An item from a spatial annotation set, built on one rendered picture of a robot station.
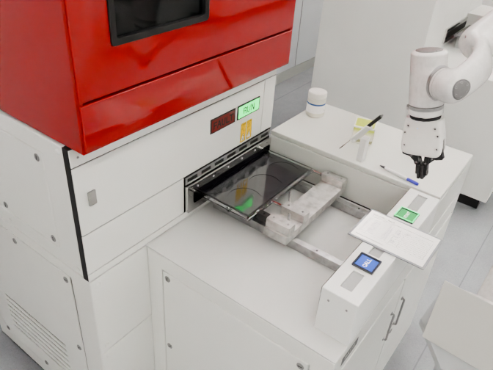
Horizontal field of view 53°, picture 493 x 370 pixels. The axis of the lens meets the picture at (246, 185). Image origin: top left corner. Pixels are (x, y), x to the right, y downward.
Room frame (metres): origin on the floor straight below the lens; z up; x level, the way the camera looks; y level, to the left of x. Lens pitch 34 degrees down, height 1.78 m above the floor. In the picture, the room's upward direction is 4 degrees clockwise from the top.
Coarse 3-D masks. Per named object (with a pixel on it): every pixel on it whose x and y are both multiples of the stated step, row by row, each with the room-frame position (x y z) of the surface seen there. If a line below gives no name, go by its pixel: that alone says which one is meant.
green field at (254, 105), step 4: (256, 100) 1.49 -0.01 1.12; (248, 104) 1.45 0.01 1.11; (252, 104) 1.47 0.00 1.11; (256, 104) 1.49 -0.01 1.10; (240, 108) 1.42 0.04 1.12; (244, 108) 1.44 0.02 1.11; (248, 108) 1.45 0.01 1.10; (252, 108) 1.47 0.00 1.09; (256, 108) 1.49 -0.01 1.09; (240, 112) 1.42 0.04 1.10; (244, 112) 1.44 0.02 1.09; (248, 112) 1.45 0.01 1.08; (240, 116) 1.42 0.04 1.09
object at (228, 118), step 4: (232, 112) 1.38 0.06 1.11; (224, 116) 1.35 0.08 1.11; (228, 116) 1.37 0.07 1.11; (232, 116) 1.38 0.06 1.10; (216, 120) 1.32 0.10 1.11; (220, 120) 1.34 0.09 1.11; (224, 120) 1.35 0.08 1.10; (228, 120) 1.37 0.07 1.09; (232, 120) 1.38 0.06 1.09; (212, 124) 1.31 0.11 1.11; (216, 124) 1.32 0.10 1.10; (220, 124) 1.34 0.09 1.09; (224, 124) 1.35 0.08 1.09; (212, 128) 1.31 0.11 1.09; (216, 128) 1.32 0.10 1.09; (212, 132) 1.31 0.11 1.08
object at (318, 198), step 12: (312, 192) 1.32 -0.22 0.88; (324, 192) 1.33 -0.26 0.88; (336, 192) 1.33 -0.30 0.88; (300, 204) 1.25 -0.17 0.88; (312, 204) 1.26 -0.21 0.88; (324, 204) 1.26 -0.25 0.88; (312, 216) 1.20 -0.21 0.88; (264, 228) 1.13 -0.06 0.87; (300, 228) 1.14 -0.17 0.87; (276, 240) 1.10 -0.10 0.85; (288, 240) 1.09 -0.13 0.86
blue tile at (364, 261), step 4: (360, 256) 0.93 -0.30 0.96; (364, 256) 0.93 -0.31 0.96; (360, 260) 0.92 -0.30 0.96; (364, 260) 0.92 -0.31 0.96; (368, 260) 0.92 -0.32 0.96; (372, 260) 0.92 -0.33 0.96; (360, 264) 0.90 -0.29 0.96; (364, 264) 0.90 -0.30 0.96; (368, 264) 0.90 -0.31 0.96; (372, 264) 0.91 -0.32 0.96; (376, 264) 0.91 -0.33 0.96; (368, 268) 0.89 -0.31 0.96; (372, 268) 0.89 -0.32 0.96
